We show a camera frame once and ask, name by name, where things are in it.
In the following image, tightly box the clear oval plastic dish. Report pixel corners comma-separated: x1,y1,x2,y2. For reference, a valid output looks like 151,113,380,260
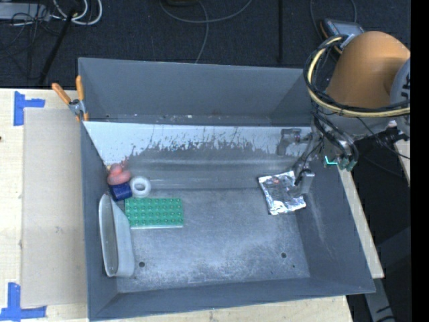
98,193,136,278

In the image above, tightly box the dark blue small block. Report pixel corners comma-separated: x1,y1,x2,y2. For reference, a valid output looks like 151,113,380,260
108,180,132,202

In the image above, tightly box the silver foil packet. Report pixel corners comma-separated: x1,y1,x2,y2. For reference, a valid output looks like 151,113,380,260
257,170,307,216

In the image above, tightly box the green studded flat block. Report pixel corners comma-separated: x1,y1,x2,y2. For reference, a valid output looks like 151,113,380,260
124,197,184,229

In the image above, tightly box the grey metal bin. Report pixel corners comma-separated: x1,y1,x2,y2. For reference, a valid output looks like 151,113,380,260
77,57,377,322

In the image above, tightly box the pale cardboard board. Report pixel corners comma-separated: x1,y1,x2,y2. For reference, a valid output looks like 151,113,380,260
19,108,88,309

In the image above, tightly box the white tape roll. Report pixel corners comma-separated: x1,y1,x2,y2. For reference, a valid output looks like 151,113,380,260
129,176,152,199

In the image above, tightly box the pink toy duck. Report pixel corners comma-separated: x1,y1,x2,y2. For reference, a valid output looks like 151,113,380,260
107,163,131,186

